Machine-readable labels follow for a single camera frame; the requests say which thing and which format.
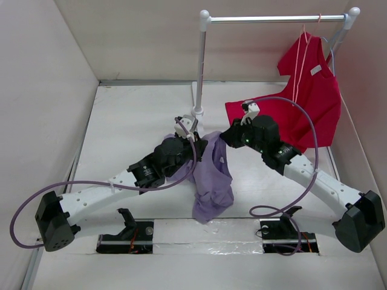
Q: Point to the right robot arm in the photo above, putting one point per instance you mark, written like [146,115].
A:
[360,215]

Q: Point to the red t shirt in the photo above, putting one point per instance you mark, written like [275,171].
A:
[308,109]

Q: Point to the white clothes rack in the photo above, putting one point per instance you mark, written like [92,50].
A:
[205,19]

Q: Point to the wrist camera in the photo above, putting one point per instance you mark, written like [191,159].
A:
[185,126]
[251,109]

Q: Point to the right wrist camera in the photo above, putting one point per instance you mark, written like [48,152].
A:
[251,109]

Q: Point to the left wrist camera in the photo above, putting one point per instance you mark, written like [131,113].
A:
[185,126]

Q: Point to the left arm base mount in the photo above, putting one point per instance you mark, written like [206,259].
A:
[136,237]

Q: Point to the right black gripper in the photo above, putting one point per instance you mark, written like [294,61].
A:
[231,136]

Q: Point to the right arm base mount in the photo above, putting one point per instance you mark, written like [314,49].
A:
[279,235]

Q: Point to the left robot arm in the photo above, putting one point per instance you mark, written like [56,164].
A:
[61,219]

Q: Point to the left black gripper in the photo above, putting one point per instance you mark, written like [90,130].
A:
[201,145]

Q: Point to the blue wire hanger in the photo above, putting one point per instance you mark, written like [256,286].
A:
[330,57]

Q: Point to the purple t shirt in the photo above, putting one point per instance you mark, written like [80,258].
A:
[213,181]

